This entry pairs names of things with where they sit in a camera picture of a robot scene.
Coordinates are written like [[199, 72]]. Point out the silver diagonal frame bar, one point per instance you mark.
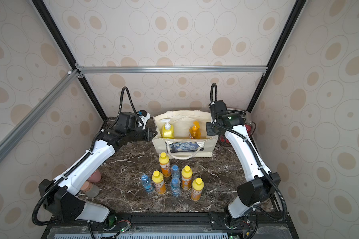
[[19, 131]]

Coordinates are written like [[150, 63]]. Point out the silver horizontal frame bar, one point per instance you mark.
[[172, 69]]

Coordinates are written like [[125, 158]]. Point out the yellow cap juice bottle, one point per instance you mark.
[[158, 180], [186, 175], [165, 164], [197, 188]]

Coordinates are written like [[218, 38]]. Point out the black frame post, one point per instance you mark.
[[279, 46], [62, 44]]

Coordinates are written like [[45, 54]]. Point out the black right frame post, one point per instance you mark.
[[279, 46]]

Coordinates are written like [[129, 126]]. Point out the blue cap water bottle rear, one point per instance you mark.
[[175, 171]]

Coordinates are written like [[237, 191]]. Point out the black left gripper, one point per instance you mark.
[[149, 136]]

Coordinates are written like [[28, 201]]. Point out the yellow dish soap pump bottle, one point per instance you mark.
[[167, 129]]

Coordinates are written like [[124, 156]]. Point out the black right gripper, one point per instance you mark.
[[211, 129]]

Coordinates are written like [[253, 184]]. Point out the orange dish soap pump bottle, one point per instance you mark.
[[194, 131]]

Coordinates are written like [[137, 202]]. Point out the pink plastic cup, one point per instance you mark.
[[95, 177]]

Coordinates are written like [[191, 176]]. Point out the yellow cap juice bottle rear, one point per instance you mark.
[[165, 164]]

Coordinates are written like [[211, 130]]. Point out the blue cap water bottle front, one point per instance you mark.
[[175, 187]]

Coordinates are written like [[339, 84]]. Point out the yellow cap juice bottle left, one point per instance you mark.
[[158, 180]]

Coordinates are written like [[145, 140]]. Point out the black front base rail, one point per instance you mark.
[[209, 225]]

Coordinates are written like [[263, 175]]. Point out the yellow cap juice bottle right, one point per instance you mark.
[[197, 188]]

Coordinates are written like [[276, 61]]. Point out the yellow cap juice bottle middle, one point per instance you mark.
[[186, 175]]

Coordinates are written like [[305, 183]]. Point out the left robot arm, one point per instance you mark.
[[58, 201]]

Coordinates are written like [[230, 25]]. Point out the black left frame post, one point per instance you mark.
[[62, 44]]

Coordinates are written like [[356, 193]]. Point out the blue cap water bottle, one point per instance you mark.
[[175, 187], [147, 183], [175, 171]]

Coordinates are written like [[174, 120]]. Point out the cream starry night shopping bag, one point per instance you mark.
[[181, 146]]

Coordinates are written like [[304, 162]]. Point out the blue cap water bottle left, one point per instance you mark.
[[147, 183]]

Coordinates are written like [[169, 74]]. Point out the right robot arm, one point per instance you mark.
[[261, 182]]

